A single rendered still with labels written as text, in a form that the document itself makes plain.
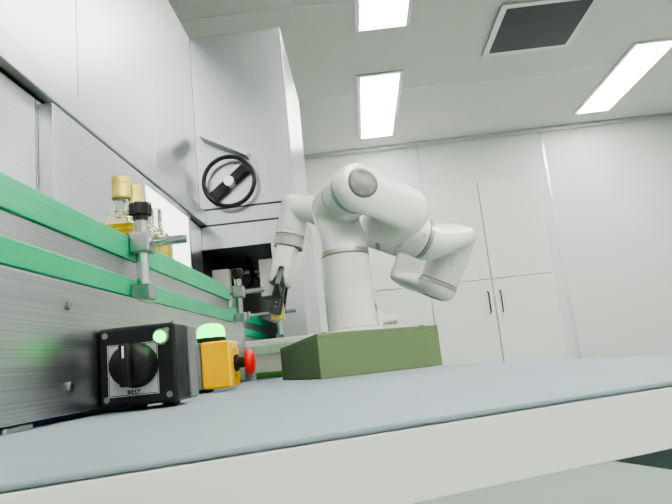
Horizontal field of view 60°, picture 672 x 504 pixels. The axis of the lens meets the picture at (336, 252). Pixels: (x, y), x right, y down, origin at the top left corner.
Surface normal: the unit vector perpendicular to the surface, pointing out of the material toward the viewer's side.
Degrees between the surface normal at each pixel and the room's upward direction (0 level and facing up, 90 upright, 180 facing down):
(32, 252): 90
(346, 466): 90
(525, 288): 90
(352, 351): 90
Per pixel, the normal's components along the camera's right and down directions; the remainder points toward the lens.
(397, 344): 0.36, -0.20
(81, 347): 0.99, -0.11
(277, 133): -0.05, -0.18
